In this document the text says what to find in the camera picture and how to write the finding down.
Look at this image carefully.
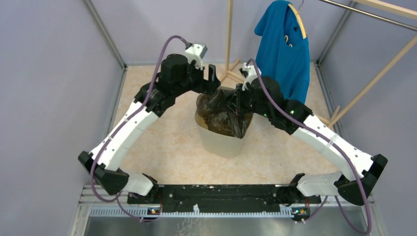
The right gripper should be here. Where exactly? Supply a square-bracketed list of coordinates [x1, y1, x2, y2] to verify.
[227, 82, 271, 118]

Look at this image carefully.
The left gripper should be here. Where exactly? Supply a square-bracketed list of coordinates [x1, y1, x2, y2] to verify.
[174, 59, 221, 97]

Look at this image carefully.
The dark translucent trash bag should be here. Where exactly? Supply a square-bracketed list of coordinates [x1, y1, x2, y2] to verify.
[196, 88, 253, 139]

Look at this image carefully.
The cream plastic trash bin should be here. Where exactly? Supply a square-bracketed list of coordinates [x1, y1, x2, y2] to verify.
[194, 85, 255, 159]

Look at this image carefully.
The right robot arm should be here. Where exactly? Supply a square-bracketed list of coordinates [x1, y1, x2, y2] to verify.
[229, 77, 387, 206]

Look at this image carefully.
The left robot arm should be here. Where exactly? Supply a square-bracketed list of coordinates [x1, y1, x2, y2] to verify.
[78, 54, 220, 203]

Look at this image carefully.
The blue t-shirt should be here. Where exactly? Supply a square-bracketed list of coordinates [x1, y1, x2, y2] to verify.
[254, 0, 310, 103]

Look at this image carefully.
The wooden clothes hanger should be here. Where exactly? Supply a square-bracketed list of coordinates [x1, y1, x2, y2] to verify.
[288, 3, 307, 39]

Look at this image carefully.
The wooden clothes rack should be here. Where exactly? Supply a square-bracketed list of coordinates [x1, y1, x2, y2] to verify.
[220, 0, 417, 129]

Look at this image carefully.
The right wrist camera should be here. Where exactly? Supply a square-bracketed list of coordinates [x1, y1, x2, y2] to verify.
[239, 63, 258, 91]

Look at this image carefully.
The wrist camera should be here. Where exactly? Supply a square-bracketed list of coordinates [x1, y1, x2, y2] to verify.
[185, 43, 208, 70]
[239, 63, 258, 91]

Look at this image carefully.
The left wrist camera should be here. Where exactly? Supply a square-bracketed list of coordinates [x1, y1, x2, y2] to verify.
[185, 43, 208, 70]

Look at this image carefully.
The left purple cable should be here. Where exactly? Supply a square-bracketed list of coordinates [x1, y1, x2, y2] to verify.
[89, 35, 192, 223]

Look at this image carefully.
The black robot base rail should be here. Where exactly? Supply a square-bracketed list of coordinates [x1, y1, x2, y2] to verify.
[127, 184, 305, 213]

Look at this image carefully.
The white comb cable tray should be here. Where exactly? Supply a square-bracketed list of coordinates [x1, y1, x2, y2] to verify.
[89, 205, 294, 218]

